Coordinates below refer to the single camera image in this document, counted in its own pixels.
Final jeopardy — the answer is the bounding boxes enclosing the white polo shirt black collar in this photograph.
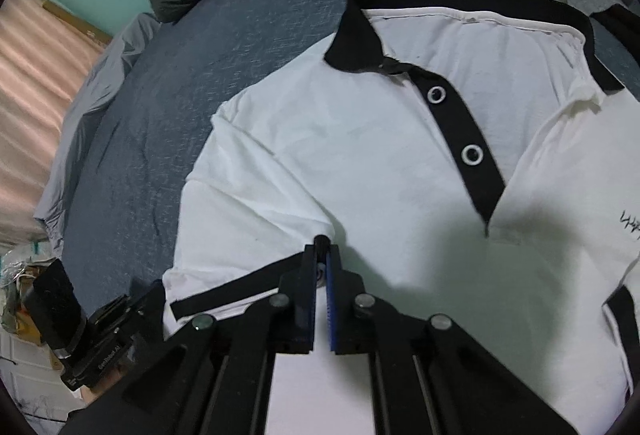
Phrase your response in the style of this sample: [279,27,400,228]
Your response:
[163,0,639,434]

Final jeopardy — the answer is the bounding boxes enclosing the floor clutter bags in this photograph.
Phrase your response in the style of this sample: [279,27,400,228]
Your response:
[1,241,54,346]

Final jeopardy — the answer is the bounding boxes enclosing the blue patterned bed sheet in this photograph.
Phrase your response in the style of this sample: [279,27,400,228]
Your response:
[60,0,640,316]

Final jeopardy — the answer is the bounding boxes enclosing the light grey blanket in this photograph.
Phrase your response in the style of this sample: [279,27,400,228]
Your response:
[34,13,160,257]

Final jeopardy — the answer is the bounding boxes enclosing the pink striped curtain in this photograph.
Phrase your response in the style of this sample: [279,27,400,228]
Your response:
[0,0,103,249]

